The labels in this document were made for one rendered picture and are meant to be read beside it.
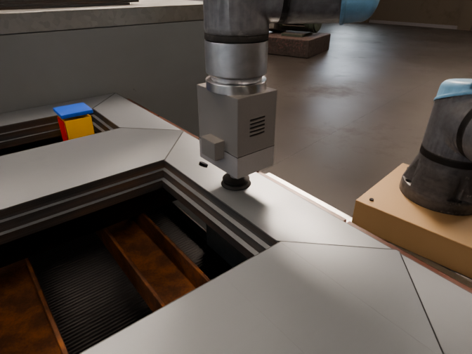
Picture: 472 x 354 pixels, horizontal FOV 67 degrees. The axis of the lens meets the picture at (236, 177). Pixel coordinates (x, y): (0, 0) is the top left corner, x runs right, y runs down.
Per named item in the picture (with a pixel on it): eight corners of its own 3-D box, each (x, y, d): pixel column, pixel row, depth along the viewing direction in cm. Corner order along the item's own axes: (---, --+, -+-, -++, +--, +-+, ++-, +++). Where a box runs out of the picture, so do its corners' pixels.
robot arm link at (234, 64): (231, 46, 37) (189, 37, 43) (231, 90, 39) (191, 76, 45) (282, 39, 41) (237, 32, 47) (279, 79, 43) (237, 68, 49)
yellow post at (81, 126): (85, 205, 78) (64, 121, 68) (78, 195, 81) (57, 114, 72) (107, 197, 80) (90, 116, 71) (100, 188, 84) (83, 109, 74)
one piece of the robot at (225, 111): (171, 56, 43) (181, 175, 50) (216, 69, 36) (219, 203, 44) (235, 48, 48) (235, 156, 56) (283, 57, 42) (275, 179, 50)
